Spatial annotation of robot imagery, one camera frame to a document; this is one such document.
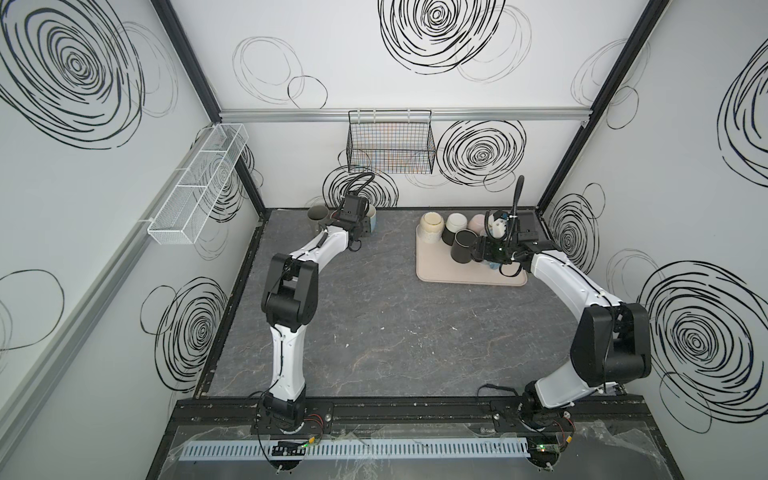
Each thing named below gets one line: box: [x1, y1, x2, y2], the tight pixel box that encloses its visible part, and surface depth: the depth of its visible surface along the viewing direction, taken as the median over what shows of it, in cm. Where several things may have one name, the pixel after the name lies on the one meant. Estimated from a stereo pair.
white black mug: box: [442, 212, 468, 246], surface depth 107 cm
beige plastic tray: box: [415, 224, 528, 286], surface depth 107 cm
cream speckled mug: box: [416, 211, 445, 244], surface depth 107 cm
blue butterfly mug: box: [488, 214, 509, 239], surface depth 83 cm
